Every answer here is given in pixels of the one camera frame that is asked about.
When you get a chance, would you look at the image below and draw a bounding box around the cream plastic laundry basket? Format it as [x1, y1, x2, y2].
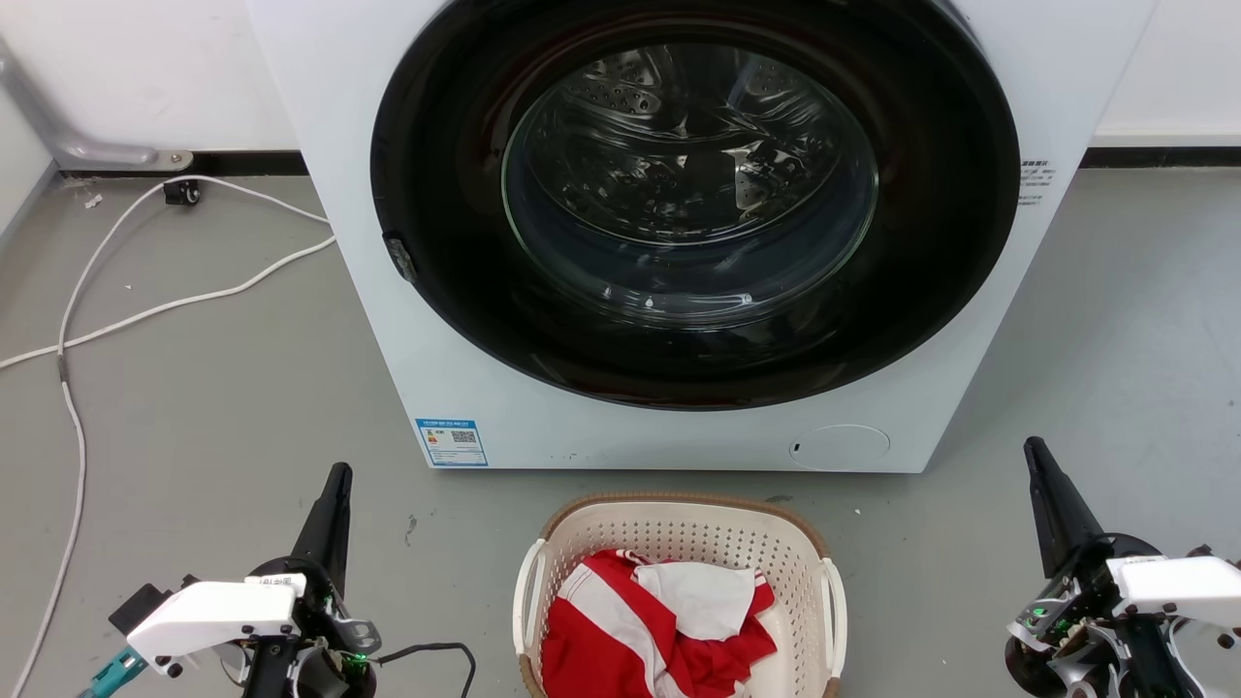
[512, 492, 848, 698]

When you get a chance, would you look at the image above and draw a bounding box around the round white filter cover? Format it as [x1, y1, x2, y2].
[788, 424, 891, 472]

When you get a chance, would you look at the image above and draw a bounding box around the white front-load washing machine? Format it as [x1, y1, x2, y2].
[245, 0, 1160, 474]

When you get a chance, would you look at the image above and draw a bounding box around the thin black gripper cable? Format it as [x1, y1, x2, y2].
[373, 642, 478, 698]

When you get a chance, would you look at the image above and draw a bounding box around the blue energy label sticker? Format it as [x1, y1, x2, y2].
[415, 418, 489, 468]

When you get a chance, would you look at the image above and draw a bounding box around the steel washer drum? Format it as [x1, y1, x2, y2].
[502, 43, 879, 327]

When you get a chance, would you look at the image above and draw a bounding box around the red white striped garment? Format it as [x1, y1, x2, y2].
[540, 549, 780, 698]

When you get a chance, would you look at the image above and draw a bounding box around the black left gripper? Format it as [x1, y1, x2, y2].
[247, 462, 381, 698]

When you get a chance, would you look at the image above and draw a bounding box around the black round glass washer door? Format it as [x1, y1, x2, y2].
[370, 0, 1022, 412]

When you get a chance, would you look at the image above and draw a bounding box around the teal cable connector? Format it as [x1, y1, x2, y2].
[78, 648, 148, 698]

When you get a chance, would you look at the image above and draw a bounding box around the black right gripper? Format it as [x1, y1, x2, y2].
[1005, 436, 1164, 698]

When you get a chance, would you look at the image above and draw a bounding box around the long white power cable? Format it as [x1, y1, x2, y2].
[0, 236, 337, 371]

